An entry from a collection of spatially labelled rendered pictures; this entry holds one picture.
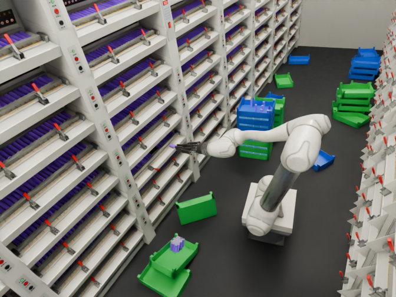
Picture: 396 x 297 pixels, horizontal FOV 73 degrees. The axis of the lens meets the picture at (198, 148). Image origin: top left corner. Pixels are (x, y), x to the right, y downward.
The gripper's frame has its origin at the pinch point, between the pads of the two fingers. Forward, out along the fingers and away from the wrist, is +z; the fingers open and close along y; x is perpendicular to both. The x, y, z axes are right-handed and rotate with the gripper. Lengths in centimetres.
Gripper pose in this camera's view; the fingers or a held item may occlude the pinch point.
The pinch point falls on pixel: (180, 147)
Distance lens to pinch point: 186.2
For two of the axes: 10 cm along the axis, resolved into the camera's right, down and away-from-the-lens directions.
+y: -5.0, 5.9, -6.3
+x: 3.2, 8.1, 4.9
